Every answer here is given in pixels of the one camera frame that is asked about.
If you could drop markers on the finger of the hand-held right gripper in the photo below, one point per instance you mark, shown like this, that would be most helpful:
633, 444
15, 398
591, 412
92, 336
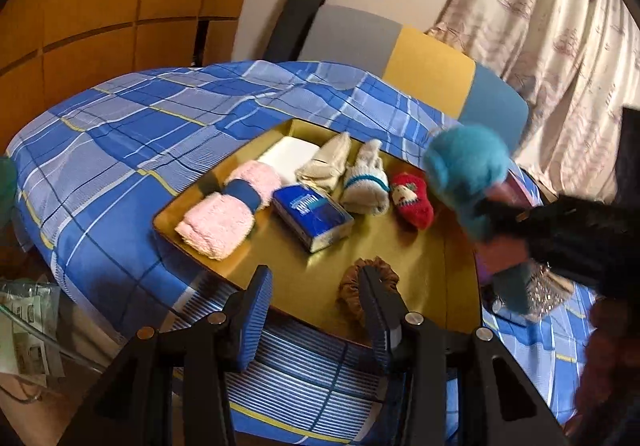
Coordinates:
505, 213

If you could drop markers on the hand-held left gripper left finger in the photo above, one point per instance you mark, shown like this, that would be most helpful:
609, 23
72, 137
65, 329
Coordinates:
252, 321

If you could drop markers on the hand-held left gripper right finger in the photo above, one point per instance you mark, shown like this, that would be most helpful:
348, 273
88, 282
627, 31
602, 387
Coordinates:
382, 326

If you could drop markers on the brown satin scrunchie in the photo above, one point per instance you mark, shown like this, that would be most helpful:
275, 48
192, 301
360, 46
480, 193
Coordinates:
352, 291

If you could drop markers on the blue plush toy pink patch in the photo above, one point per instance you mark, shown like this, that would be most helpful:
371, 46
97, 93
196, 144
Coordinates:
465, 166

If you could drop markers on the gold rectangular tray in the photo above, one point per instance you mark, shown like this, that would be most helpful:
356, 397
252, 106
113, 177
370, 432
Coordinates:
300, 276

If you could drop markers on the red knit sock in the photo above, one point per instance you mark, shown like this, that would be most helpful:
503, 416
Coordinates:
412, 201

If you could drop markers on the pink towel blue band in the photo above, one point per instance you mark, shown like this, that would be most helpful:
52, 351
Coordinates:
215, 221

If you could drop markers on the blue tissue packet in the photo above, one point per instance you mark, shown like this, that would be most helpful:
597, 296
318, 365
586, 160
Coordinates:
310, 213

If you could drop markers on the grey knit glove blue band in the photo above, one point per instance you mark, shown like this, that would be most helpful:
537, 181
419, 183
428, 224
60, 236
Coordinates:
365, 186

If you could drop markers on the white towel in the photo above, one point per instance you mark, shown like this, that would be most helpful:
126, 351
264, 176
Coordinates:
287, 156

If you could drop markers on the beige sock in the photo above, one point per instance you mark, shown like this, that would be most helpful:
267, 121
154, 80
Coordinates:
325, 163

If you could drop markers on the sequined bag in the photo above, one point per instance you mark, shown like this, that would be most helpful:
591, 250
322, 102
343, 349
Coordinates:
545, 296

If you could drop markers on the patterned beige curtain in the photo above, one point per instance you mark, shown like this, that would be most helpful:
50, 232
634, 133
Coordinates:
550, 26

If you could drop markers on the blue plaid bed sheet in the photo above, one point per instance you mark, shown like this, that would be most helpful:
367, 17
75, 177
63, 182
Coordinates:
125, 141

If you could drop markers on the clear plastic bag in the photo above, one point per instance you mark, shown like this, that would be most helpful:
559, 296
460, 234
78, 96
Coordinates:
25, 321

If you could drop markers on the black rolled mat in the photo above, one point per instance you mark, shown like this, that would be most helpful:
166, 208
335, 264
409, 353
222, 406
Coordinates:
295, 21

